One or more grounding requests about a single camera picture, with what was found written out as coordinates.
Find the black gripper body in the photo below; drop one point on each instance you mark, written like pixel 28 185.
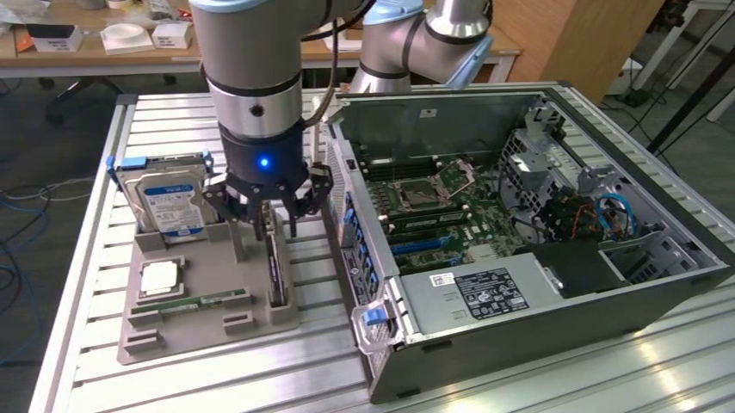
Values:
pixel 264 163

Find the graphics card with metal bracket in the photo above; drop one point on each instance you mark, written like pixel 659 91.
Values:
pixel 275 266

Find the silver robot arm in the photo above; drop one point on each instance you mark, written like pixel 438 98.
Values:
pixel 252 64

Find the hard disk with blue rails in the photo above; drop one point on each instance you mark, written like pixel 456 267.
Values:
pixel 167 202

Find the thin locking lever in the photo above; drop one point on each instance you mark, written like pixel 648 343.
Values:
pixel 394 165

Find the black RAM slot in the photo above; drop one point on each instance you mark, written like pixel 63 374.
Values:
pixel 400 165
pixel 403 170
pixel 399 161
pixel 404 175

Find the CPU socket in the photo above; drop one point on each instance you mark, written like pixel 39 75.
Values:
pixel 419 195

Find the RAM stick in slot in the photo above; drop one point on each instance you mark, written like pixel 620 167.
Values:
pixel 427 218

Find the silver CPU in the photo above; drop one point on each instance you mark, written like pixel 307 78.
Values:
pixel 159 279

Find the blue expansion slot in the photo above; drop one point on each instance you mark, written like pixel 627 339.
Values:
pixel 424 246

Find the green RAM stick bare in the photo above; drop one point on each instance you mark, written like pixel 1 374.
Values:
pixel 184 304

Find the metal socket cover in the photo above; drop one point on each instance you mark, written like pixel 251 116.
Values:
pixel 458 175

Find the green motherboard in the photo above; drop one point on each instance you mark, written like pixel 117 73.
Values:
pixel 476 215

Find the grey parts rack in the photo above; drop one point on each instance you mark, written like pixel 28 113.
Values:
pixel 189 335

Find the blue case latch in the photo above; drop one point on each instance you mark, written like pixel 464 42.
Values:
pixel 374 319

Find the small white box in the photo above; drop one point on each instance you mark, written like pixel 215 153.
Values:
pixel 171 35

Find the grey power supply unit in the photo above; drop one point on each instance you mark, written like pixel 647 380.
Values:
pixel 436 310

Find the black chair base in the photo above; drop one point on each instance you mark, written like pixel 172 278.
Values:
pixel 80 88

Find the white box with round recess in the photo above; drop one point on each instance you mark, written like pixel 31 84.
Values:
pixel 127 39

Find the perforated metal drive cage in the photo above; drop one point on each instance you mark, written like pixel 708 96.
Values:
pixel 536 168

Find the wooden desk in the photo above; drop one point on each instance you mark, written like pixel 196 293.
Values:
pixel 85 60

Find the white box with black top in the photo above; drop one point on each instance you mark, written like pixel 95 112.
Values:
pixel 55 38

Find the open black PC case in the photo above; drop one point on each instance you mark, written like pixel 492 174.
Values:
pixel 516 357

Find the wooden cabinet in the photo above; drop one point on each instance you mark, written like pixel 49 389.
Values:
pixel 574 43

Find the black stand pole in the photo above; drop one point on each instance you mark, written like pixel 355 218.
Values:
pixel 671 129

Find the white case wall sticker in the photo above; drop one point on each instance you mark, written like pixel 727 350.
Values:
pixel 427 113

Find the white table frame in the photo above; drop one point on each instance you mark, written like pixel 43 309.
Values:
pixel 724 103

